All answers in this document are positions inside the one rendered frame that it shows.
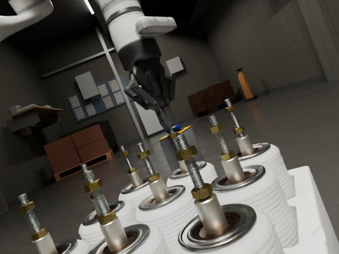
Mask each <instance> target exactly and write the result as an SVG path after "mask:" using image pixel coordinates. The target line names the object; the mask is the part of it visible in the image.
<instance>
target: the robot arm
mask: <svg viewBox="0 0 339 254"><path fill-rule="evenodd" d="M7 1H8V2H9V4H10V5H11V6H12V8H13V9H14V11H15V12H16V14H17V16H0V42H1V41H2V40H4V39H6V38H7V37H9V36H11V35H13V34H15V33H16V32H18V31H21V30H23V29H25V28H27V27H29V26H31V25H33V24H35V23H38V22H39V21H41V20H42V19H44V18H46V17H48V16H49V15H50V14H51V13H52V11H53V5H52V3H51V1H50V0H7ZM95 2H96V3H97V4H98V5H99V7H100V9H101V12H102V14H103V17H104V19H105V21H106V24H107V26H108V29H109V32H110V36H111V39H112V42H113V44H114V46H115V49H116V51H117V53H118V56H119V58H120V61H121V63H122V66H123V68H124V70H125V71H128V72H129V79H130V83H129V85H128V86H127V87H125V88H124V93H125V94H127V95H128V96H129V97H130V98H132V99H133V100H134V101H135V102H136V103H138V104H139V105H140V106H141V107H143V108H144V109H145V110H149V109H152V110H153V111H155V113H156V115H157V118H158V120H159V122H160V124H161V126H162V127H163V128H164V129H167V128H170V127H172V126H174V125H175V124H176V123H175V118H174V116H173V114H172V111H171V109H170V102H171V101H172V100H174V99H175V87H176V76H175V74H171V75H169V74H167V73H166V72H165V69H164V67H163V66H162V64H161V63H160V58H161V51H160V49H159V47H158V44H157V42H156V39H155V36H158V35H162V34H165V33H169V32H171V31H173V30H175V29H176V28H177V25H176V23H175V20H174V18H172V17H148V16H144V14H143V11H142V9H141V6H140V4H139V1H138V0H95ZM146 101H147V102H146Z"/></svg>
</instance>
